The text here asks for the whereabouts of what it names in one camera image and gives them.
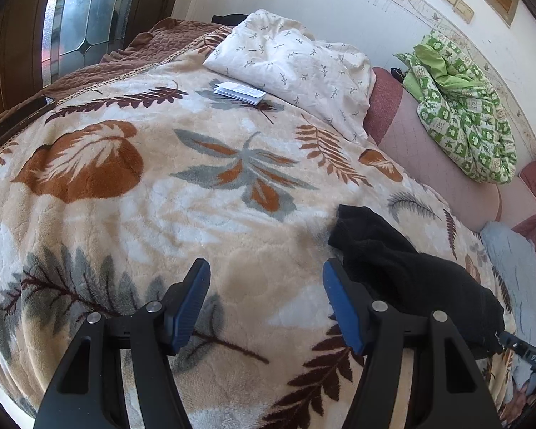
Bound pink padded headboard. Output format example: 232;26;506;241
364;67;536;251

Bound light blue quilted cloth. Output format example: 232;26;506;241
479;222;536;367

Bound stained glass window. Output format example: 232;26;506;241
42;0;132;88

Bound leaf print fleece blanket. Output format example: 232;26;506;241
0;47;519;429

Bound wooden window frame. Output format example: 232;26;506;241
0;0;56;119

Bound brown quilted bedspread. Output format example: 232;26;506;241
0;18;233;112

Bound white floral quilt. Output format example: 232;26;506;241
204;9;377;144

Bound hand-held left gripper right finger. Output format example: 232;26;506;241
322;258;503;429

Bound black pants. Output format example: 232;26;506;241
328;204;505;360

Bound green checkered quilt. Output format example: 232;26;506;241
394;29;518;184

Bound small paper booklet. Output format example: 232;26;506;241
213;81;266;105

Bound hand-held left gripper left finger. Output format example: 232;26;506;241
33;258;212;429

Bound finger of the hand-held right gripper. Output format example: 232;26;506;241
496;330;536;378

